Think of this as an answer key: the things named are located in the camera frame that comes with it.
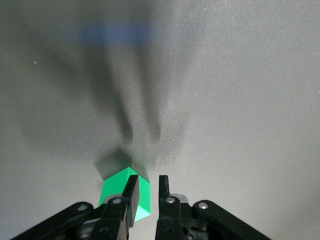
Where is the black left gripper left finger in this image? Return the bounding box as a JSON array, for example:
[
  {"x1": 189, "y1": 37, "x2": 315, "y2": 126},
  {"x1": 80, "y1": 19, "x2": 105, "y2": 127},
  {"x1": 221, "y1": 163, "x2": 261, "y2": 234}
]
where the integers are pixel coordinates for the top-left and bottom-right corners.
[{"x1": 9, "y1": 174, "x2": 140, "y2": 240}]

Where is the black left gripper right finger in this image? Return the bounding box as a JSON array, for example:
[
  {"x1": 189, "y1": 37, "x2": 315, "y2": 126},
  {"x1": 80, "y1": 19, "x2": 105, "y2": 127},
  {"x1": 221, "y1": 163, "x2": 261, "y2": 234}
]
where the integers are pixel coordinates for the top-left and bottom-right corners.
[{"x1": 155, "y1": 175, "x2": 272, "y2": 240}]

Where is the small green cube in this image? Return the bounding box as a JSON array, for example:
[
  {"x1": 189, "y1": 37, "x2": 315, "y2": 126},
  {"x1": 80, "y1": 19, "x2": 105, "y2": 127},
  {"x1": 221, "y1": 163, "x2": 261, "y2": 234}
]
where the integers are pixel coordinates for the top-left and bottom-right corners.
[{"x1": 98, "y1": 166, "x2": 152, "y2": 223}]

